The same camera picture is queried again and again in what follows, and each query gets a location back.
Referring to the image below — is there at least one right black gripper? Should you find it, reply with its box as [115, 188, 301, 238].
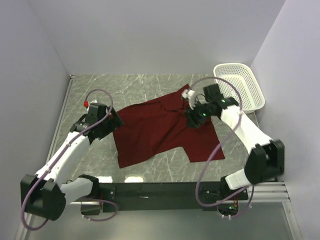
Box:
[183, 98, 212, 130]

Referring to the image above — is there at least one dark red polo shirt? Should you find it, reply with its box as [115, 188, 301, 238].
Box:
[113, 84, 220, 168]

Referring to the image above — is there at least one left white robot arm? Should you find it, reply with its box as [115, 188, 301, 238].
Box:
[20, 102, 124, 221]

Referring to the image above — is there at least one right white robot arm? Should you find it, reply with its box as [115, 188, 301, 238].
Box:
[181, 84, 285, 200]

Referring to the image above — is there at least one white perforated plastic basket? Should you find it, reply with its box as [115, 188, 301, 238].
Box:
[213, 63, 265, 114]

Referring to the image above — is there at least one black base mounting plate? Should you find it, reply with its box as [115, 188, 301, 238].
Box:
[71, 181, 251, 214]

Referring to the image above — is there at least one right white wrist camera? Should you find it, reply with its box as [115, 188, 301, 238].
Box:
[181, 88, 197, 110]

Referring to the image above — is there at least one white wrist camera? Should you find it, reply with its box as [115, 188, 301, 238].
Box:
[181, 88, 197, 110]
[83, 99, 98, 110]

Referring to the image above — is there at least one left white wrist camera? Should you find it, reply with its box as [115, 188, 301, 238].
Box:
[83, 99, 98, 110]

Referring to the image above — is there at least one aluminium frame rail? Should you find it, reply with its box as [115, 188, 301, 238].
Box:
[252, 181, 291, 203]

